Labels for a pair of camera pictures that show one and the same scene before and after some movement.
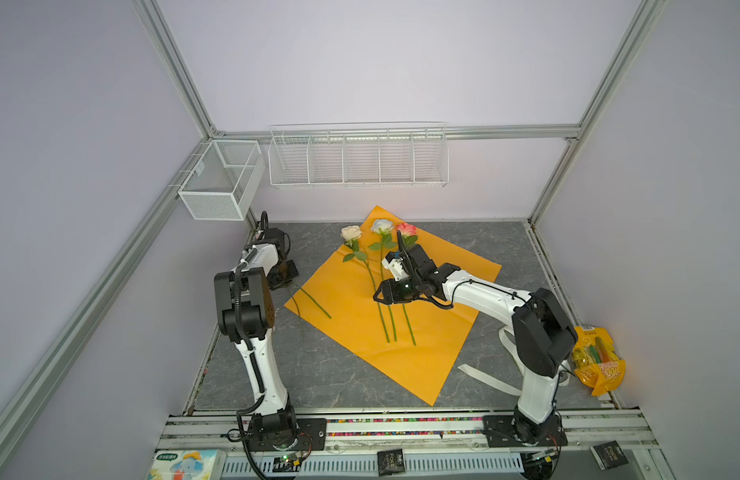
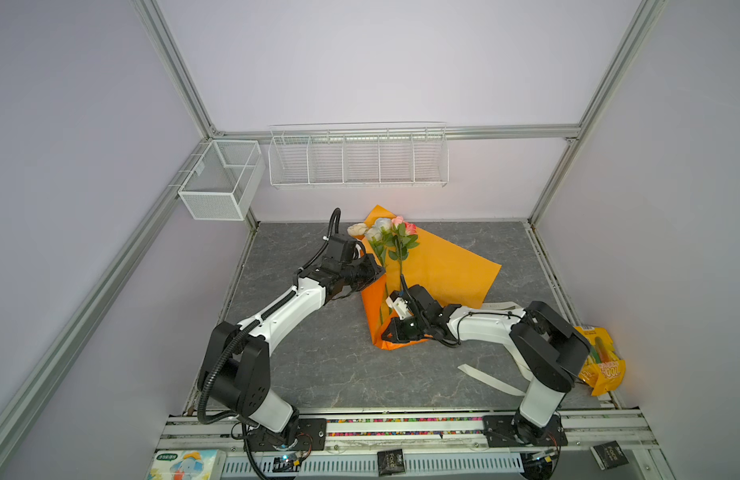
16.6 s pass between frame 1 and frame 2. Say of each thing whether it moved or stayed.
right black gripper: moved
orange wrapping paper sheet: moved
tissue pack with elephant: stayed
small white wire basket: stayed
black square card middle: stayed
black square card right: stayed
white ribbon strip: stayed
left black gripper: moved
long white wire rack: stayed
